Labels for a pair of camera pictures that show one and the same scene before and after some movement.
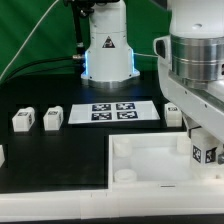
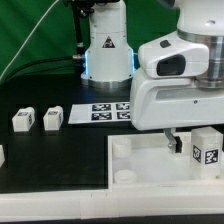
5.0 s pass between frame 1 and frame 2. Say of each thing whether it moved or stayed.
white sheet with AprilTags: stayed
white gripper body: moved
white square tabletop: stayed
